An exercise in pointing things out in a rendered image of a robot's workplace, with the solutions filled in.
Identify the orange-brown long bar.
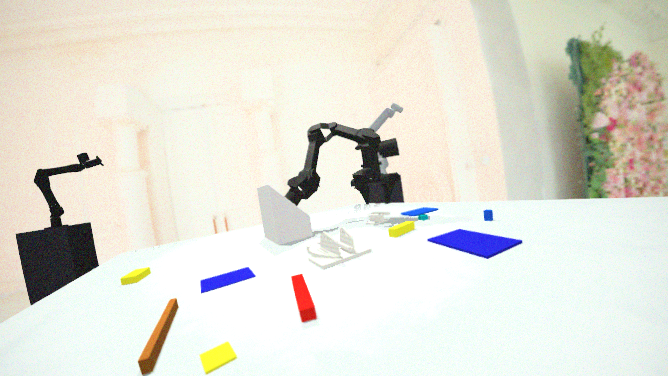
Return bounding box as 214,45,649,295
137,298,179,375

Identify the red rectangular bar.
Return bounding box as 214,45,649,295
292,274,317,323

